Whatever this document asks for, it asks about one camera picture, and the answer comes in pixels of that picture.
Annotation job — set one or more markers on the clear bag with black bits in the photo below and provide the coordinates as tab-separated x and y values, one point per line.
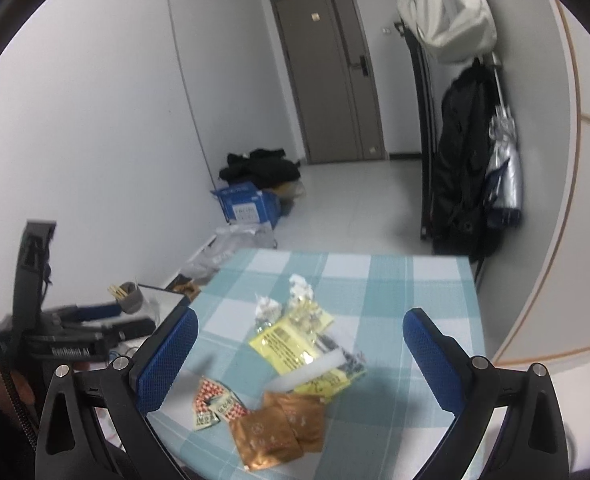
347	355

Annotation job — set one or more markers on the grey plastic mailing bag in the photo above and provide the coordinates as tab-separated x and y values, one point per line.
235	245

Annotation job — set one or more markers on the white hanging bag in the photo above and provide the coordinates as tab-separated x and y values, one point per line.
445	5

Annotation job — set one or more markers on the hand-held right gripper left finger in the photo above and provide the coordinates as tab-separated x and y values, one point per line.
171	355

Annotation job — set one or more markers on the silver foil bag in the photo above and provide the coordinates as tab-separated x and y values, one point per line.
505	170

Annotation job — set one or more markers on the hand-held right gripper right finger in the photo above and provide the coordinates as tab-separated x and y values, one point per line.
429	355

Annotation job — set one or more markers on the grey-brown entrance door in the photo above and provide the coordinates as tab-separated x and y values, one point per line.
325	85

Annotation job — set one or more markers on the yellow label sheet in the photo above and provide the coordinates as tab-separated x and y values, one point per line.
330	385

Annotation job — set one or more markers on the yellow printed packet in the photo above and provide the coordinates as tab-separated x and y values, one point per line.
285	342

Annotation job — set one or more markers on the black bag on floor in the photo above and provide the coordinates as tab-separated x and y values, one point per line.
262	165

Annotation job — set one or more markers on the grey cup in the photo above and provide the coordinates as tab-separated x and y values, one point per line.
130	300

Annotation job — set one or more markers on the white flat box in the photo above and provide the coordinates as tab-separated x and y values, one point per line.
167	300

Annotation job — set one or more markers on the black hanging jacket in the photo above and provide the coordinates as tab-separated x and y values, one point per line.
462	160

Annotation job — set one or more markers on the teal checked tablecloth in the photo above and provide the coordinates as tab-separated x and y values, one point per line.
375	285

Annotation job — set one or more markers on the brown cardboard box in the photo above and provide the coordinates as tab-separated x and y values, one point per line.
290	195

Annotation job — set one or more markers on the red checked sachet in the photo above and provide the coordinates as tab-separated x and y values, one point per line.
206	392
232	407

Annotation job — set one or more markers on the blue cardboard box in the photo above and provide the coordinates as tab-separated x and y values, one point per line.
245	205

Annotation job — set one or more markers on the clear plastic wrapper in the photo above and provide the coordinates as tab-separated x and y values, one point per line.
302	312

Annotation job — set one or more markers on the black framed glass door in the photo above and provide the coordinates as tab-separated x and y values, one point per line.
425	110

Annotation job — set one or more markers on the person's left hand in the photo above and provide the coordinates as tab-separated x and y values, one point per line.
6	385

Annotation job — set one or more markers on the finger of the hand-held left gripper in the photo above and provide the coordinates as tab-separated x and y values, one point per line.
100	311
130	328

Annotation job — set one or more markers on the wooden chopsticks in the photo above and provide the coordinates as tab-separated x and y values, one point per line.
115	291

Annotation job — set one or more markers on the orange foil packet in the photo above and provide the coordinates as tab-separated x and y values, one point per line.
302	417
265	440

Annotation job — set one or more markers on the brown bag on floor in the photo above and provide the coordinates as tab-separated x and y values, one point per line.
186	286

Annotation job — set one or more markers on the white foam strip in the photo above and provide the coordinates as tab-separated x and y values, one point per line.
307	372

